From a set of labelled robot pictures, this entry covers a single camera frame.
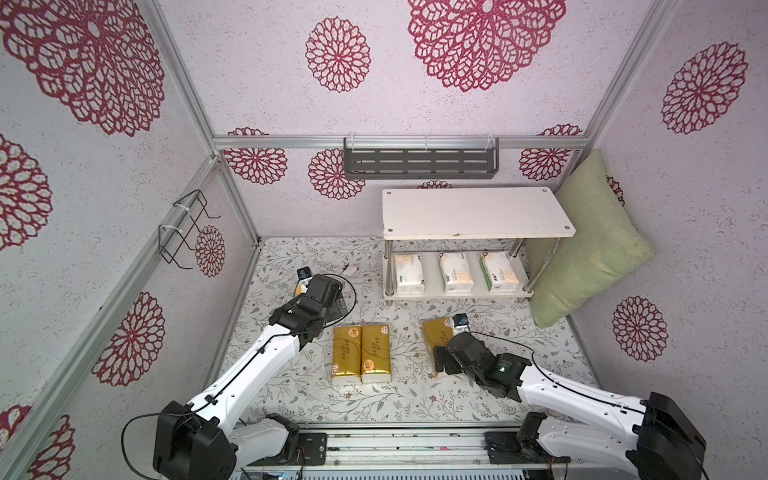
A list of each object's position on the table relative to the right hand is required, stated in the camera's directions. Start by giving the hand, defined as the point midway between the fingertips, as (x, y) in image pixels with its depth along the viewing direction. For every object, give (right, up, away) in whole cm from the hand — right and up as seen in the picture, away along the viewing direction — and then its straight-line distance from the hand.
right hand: (443, 348), depth 83 cm
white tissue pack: (-9, +20, +11) cm, 25 cm away
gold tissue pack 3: (-1, +3, +4) cm, 5 cm away
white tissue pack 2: (+6, +21, +11) cm, 24 cm away
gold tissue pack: (-27, -2, 0) cm, 27 cm away
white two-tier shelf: (+20, +32, +37) cm, 53 cm away
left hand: (-33, +12, -1) cm, 35 cm away
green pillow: (+38, +29, -10) cm, 49 cm away
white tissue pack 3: (+20, +21, +12) cm, 31 cm away
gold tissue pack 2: (-19, -2, 0) cm, 19 cm away
